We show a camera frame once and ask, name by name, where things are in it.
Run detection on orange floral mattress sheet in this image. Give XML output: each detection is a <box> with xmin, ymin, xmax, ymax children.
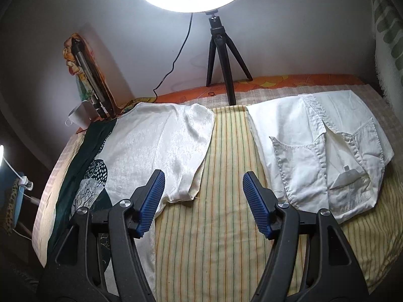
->
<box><xmin>135</xmin><ymin>75</ymin><xmax>362</xmax><ymax>104</ymax></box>

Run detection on white denim shorts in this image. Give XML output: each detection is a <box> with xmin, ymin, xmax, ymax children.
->
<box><xmin>246</xmin><ymin>90</ymin><xmax>395</xmax><ymax>222</ymax></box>

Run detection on black mini tripod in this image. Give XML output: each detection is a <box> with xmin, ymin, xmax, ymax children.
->
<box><xmin>206</xmin><ymin>11</ymin><xmax>254</xmax><ymax>106</ymax></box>

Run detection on colourful printed cloth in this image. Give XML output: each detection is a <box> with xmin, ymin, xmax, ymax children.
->
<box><xmin>64</xmin><ymin>33</ymin><xmax>117</xmax><ymax>117</ymax></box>

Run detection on white and green patterned top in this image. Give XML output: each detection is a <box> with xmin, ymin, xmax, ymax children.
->
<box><xmin>47</xmin><ymin>102</ymin><xmax>216</xmax><ymax>293</ymax></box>

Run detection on white green patterned curtain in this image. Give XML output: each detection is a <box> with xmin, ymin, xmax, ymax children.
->
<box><xmin>367</xmin><ymin>0</ymin><xmax>403</xmax><ymax>101</ymax></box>

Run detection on white cup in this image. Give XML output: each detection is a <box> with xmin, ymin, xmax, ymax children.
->
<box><xmin>65</xmin><ymin>100</ymin><xmax>96</xmax><ymax>128</ymax></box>

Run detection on blue chair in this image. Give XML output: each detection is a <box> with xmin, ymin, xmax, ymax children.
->
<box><xmin>6</xmin><ymin>171</ymin><xmax>41</xmax><ymax>236</ymax></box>

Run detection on leopard print cloth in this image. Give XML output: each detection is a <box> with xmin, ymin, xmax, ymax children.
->
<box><xmin>3</xmin><ymin>179</ymin><xmax>19</xmax><ymax>233</ymax></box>

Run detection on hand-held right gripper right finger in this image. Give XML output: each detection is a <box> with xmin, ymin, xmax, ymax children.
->
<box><xmin>242</xmin><ymin>171</ymin><xmax>373</xmax><ymax>302</ymax></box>

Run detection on yellow striped bedsheet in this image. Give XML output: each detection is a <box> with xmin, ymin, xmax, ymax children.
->
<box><xmin>36</xmin><ymin>104</ymin><xmax>403</xmax><ymax>302</ymax></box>

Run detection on black ring light cable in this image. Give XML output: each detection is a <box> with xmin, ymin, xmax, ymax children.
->
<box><xmin>153</xmin><ymin>12</ymin><xmax>195</xmax><ymax>103</ymax></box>

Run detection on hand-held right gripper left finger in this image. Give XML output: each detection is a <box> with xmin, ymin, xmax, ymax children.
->
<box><xmin>38</xmin><ymin>169</ymin><xmax>166</xmax><ymax>302</ymax></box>

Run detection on beige checked blanket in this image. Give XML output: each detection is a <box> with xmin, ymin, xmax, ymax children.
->
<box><xmin>33</xmin><ymin>83</ymin><xmax>403</xmax><ymax>258</ymax></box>

